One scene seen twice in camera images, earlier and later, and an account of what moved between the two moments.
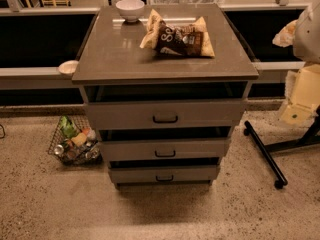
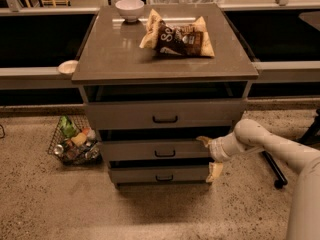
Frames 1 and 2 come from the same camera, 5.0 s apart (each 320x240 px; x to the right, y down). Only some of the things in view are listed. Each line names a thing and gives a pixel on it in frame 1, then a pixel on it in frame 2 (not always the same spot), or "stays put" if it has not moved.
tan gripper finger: [285, 37] -> [205, 140]
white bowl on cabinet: [131, 9] stays put
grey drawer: [165, 147] stays put
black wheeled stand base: [265, 151] stays put
